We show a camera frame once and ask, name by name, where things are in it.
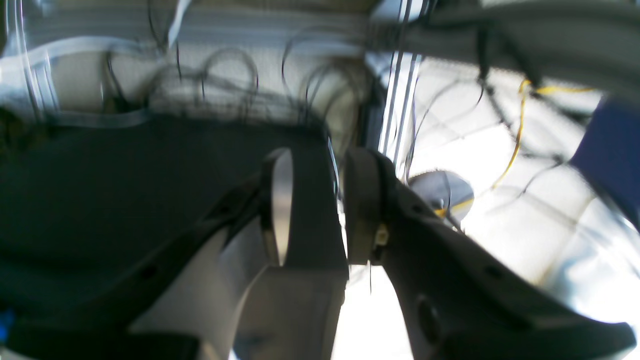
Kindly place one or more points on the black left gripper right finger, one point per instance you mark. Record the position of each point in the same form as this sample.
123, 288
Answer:
459, 302

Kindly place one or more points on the aluminium frame rail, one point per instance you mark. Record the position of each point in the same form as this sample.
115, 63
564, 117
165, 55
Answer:
399, 75

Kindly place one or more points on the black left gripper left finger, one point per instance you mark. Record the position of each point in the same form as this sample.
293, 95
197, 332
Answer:
263, 275

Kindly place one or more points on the round metal floor base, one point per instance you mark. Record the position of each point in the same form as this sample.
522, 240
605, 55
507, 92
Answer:
446, 192

